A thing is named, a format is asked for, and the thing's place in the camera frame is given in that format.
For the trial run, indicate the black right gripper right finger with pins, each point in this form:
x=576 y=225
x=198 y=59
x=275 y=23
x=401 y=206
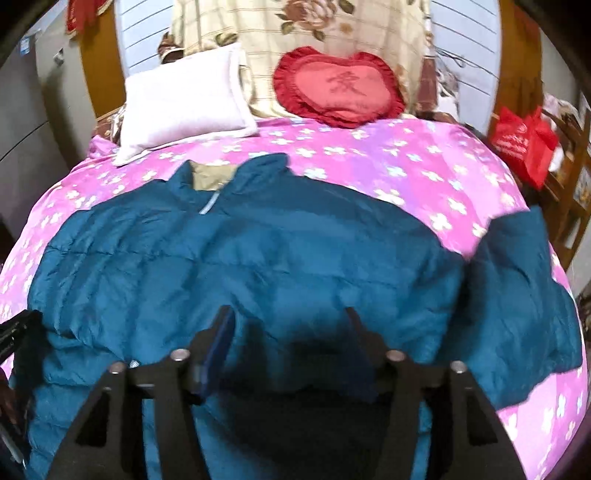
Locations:
x=467 y=438

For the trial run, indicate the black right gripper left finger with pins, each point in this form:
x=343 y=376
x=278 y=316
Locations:
x=106 y=441

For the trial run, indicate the dark teal puffer jacket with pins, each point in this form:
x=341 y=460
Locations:
x=137 y=276

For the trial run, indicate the grey refrigerator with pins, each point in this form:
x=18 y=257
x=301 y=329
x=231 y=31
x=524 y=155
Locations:
x=46 y=116

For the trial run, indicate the pink floral bed sheet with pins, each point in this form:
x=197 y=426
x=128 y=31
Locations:
x=437 y=172

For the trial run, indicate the wooden shelf rack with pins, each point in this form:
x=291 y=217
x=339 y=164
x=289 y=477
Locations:
x=566 y=216

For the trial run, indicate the white square pillow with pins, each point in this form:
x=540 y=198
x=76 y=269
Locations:
x=198 y=96

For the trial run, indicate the red shopping bag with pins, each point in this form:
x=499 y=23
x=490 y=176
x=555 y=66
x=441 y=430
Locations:
x=526 y=145

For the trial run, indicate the red heart-shaped cushion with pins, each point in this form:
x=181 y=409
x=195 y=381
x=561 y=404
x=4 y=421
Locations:
x=339 y=92

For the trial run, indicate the cream rose-print quilt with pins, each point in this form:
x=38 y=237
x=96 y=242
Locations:
x=397 y=31

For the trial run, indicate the white wall socket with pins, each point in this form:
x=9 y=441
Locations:
x=58 y=58

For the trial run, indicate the red wall hanging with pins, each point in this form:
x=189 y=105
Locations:
x=81 y=13

